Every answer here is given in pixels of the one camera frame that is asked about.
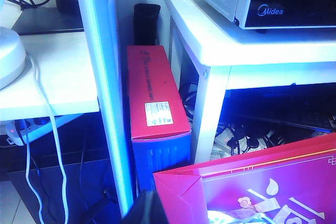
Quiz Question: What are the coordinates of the black cylindrical fabric pouch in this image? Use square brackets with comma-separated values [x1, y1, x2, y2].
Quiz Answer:
[133, 3, 161, 46]

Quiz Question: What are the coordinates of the black flat box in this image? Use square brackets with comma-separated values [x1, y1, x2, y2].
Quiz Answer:
[225, 87, 336, 133]

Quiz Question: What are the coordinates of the black cable loop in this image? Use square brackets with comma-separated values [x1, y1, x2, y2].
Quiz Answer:
[181, 82, 198, 120]

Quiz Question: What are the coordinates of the white office desk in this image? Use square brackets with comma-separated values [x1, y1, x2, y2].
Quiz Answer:
[0, 32, 100, 122]

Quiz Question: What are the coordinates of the white round lamp base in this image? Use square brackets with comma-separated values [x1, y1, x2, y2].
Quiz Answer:
[0, 0, 27, 91]

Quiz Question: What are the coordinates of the thick white cable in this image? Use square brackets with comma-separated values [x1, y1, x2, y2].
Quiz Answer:
[30, 58, 70, 224]

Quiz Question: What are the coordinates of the thin white cable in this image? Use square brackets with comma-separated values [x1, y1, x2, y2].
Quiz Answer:
[25, 134, 45, 224]

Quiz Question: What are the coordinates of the white side table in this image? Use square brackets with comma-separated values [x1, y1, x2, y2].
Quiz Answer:
[162, 0, 336, 172]

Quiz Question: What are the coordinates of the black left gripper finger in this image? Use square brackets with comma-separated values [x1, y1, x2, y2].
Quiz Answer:
[122, 189, 169, 224]

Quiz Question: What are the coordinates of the grey framed office partition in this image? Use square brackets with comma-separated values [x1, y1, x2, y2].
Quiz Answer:
[73, 0, 137, 214]

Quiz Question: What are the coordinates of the black computer monitor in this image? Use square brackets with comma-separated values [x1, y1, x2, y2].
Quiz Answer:
[5, 0, 85, 36]

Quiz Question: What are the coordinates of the red and blue carton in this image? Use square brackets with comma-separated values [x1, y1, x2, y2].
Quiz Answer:
[127, 45, 192, 192]

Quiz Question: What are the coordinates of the red gift box gold pattern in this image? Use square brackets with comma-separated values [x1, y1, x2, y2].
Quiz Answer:
[153, 133, 336, 224]

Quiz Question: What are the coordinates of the white power strip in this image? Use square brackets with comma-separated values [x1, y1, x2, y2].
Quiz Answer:
[214, 126, 266, 156]
[5, 118, 57, 146]

